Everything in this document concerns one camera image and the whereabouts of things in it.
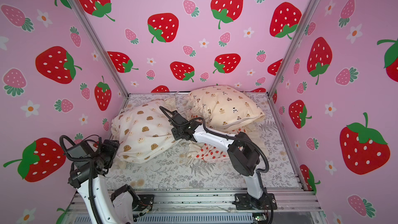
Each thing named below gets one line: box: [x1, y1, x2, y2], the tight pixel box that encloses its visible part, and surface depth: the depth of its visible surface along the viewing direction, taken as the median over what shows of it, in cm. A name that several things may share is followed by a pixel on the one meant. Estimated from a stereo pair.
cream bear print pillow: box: [187, 85, 266, 133], surface depth 92 cm
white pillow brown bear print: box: [110, 99, 177, 165], surface depth 90 cm
